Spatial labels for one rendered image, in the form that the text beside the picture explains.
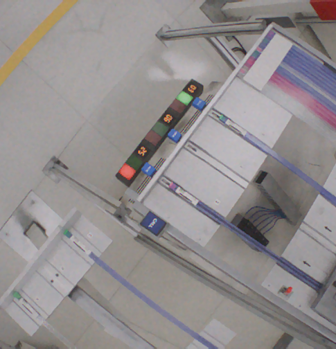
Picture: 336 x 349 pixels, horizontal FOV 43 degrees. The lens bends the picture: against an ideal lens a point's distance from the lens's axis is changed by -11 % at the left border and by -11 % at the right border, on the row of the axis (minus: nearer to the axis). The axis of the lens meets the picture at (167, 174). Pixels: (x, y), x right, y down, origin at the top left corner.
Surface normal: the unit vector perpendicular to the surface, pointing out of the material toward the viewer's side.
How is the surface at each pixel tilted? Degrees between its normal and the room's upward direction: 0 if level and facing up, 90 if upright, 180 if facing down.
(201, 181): 42
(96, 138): 0
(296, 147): 0
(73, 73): 0
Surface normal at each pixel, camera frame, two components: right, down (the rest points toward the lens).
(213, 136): -0.05, -0.25
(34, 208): 0.51, 0.18
